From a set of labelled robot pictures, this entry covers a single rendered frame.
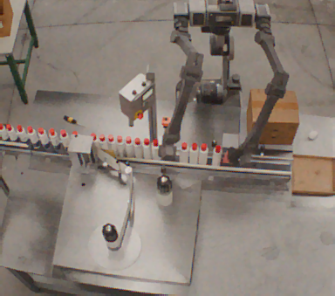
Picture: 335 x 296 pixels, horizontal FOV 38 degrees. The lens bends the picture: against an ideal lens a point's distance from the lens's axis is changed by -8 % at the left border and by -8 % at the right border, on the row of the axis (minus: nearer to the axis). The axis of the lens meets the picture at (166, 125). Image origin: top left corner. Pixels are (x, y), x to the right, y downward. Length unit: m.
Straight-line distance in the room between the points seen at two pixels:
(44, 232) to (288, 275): 1.49
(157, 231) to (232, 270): 0.50
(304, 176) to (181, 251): 0.92
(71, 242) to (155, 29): 2.63
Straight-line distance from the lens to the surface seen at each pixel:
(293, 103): 3.17
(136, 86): 2.72
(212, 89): 4.03
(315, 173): 3.29
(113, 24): 5.08
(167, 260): 2.91
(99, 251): 2.94
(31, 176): 3.28
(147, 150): 3.05
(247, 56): 4.82
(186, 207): 3.02
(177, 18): 3.02
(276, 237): 3.06
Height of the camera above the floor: 3.66
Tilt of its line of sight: 58 degrees down
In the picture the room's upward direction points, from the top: 1 degrees counter-clockwise
